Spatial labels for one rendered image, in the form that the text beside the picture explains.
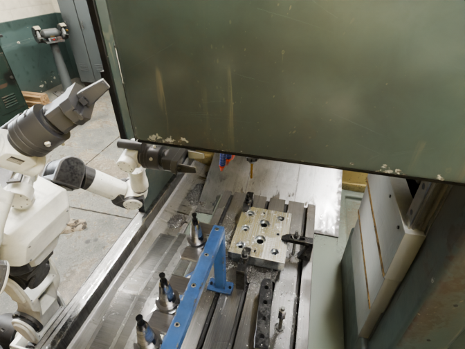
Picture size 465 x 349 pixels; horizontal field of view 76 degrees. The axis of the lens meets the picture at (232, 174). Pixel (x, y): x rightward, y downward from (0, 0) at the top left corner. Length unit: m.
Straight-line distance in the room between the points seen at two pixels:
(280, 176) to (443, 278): 1.39
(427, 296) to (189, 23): 0.75
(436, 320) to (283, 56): 0.70
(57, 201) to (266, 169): 1.34
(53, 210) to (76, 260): 1.68
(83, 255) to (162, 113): 2.26
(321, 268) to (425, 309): 0.91
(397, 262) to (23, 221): 1.05
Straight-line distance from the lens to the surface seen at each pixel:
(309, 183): 2.01
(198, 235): 0.95
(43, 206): 1.12
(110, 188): 1.29
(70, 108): 0.64
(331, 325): 1.56
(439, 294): 0.83
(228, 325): 1.18
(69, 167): 1.22
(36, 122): 0.69
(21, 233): 1.07
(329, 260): 1.77
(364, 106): 0.54
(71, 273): 2.71
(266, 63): 0.52
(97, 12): 1.34
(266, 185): 1.98
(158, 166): 1.06
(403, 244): 0.86
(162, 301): 0.84
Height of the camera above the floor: 1.94
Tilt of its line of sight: 36 degrees down
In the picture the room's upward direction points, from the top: straight up
